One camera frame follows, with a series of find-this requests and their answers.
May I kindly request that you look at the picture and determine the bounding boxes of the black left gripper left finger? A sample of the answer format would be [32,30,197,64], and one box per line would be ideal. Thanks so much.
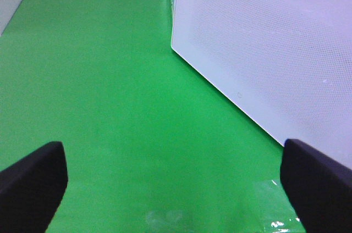
[1,141,68,232]

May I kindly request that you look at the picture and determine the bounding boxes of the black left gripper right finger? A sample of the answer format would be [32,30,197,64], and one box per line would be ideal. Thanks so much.
[280,139,351,232]

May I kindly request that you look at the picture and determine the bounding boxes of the clear tape patch centre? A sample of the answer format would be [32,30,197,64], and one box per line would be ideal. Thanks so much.
[254,179,306,232]

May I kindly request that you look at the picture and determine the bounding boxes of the white microwave door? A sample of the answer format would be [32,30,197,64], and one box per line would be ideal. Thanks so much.
[171,0,351,167]

